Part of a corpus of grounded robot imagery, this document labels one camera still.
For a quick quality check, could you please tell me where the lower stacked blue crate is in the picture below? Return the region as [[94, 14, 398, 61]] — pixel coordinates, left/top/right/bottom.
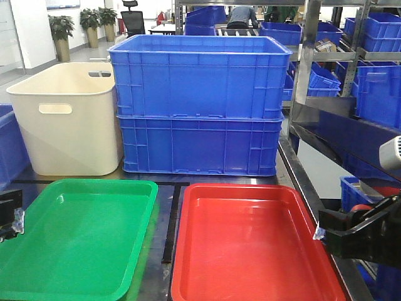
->
[[118, 115, 282, 176]]

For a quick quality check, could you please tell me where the stainless steel shelving rack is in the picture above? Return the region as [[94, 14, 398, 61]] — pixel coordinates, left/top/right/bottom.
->
[[174, 0, 401, 301]]

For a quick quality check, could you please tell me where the stacked blue crate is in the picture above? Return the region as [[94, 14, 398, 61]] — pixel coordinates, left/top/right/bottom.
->
[[109, 35, 291, 119], [118, 115, 282, 176]]

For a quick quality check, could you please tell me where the blue bin left edge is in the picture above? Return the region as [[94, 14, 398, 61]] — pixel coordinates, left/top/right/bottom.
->
[[1, 104, 30, 190]]

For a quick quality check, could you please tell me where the person in grey shirt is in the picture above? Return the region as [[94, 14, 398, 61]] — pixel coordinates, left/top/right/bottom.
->
[[227, 6, 259, 29]]

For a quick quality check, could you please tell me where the green plastic tray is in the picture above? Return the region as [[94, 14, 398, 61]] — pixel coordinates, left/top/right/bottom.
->
[[1, 179, 158, 300]]

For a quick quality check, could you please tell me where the potted plant right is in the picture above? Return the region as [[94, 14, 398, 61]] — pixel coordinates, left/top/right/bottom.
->
[[98, 7, 117, 42]]

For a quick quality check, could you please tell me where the black office chair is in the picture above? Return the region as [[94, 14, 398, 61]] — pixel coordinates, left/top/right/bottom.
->
[[121, 1, 145, 37]]

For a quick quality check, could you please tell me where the cream plastic basket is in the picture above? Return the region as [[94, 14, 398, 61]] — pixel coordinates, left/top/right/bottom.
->
[[6, 62, 123, 176]]

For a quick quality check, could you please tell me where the red mushroom push button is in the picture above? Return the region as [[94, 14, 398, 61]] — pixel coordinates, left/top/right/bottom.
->
[[351, 204, 372, 212]]

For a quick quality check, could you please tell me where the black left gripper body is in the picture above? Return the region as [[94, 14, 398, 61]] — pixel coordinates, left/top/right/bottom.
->
[[1, 189, 24, 242]]

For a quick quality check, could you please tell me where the red plastic tray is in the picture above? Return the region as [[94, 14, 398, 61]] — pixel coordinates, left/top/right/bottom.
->
[[171, 184, 348, 300]]

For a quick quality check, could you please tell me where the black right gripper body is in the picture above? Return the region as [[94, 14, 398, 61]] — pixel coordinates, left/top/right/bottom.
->
[[315, 194, 400, 268]]

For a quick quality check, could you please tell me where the potted plant left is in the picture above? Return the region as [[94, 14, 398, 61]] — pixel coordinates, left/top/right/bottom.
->
[[48, 15, 75, 62]]

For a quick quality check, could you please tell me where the potted plant middle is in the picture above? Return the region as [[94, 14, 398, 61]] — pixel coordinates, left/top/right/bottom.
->
[[80, 8, 100, 48]]

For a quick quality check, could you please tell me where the small blue bin lower right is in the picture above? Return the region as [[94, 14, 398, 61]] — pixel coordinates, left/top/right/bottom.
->
[[340, 176, 383, 213]]

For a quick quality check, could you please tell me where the upper stacked blue crate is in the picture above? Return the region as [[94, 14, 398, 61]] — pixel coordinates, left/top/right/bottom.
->
[[109, 35, 291, 119]]

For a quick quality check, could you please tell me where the potted plant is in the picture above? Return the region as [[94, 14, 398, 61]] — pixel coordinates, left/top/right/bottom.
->
[[98, 7, 117, 42], [48, 15, 75, 62], [80, 8, 100, 48]]

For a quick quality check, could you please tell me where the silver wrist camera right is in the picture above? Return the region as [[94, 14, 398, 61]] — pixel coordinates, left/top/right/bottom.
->
[[378, 136, 401, 171]]

